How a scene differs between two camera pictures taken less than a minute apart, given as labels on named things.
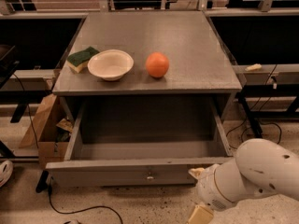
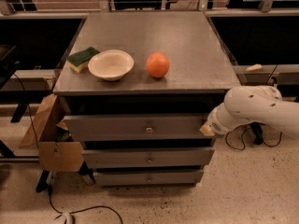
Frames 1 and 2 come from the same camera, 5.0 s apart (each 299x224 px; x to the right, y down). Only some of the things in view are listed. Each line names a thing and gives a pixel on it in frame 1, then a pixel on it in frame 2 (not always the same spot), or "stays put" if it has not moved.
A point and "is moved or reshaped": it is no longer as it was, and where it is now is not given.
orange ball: x=157 y=64 stays put
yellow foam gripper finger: x=196 y=172 -> x=206 y=130
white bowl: x=110 y=64 stays put
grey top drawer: x=142 y=141 is moved or reshaped
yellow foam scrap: x=256 y=66 stays put
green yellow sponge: x=78 y=61 stays put
